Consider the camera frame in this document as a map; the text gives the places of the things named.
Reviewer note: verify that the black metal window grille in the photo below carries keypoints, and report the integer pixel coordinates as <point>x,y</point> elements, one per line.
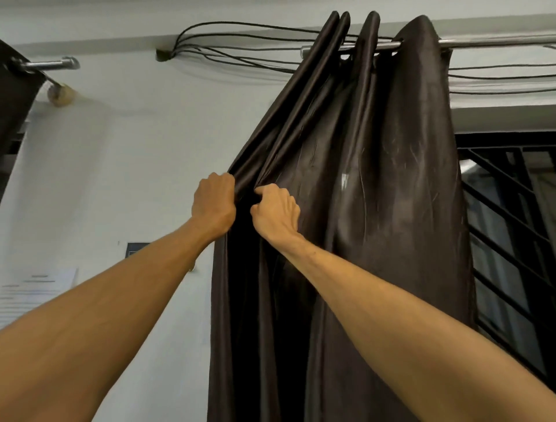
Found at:
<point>510,243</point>

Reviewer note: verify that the person's right thumb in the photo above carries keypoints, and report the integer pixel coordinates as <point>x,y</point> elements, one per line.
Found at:
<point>269,190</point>

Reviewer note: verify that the round wooden rod bracket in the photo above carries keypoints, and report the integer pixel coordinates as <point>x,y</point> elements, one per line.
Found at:
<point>61,94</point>

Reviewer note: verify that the person's right hand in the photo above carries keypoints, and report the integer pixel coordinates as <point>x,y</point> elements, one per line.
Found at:
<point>278,215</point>

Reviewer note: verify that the dark brown curtain edge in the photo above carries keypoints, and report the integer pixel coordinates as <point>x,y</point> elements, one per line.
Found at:
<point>15,104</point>

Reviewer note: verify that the person's left hand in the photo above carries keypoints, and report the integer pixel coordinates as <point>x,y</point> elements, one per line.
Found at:
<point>213,204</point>

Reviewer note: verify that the person's left forearm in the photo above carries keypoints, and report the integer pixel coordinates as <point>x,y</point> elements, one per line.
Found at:
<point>93,324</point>

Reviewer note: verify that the white printed paper sheet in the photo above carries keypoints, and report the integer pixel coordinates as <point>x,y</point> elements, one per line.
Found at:
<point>30,293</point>

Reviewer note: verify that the dark brown satin curtain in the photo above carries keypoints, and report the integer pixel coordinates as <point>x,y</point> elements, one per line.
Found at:
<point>347,226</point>

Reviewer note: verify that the person's right forearm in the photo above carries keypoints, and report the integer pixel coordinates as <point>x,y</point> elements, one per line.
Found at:
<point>404,339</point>

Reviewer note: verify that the short silver curtain rod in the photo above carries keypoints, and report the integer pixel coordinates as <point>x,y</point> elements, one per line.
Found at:
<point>45,65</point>

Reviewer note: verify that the person's left fingers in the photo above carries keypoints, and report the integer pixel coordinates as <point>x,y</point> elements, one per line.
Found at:
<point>229,187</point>

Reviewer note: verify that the dark wall switch plate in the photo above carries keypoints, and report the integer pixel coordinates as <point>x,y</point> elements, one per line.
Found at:
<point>135,248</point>

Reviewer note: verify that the silver metal curtain rod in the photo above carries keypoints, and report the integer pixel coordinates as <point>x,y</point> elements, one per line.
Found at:
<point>478,42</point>

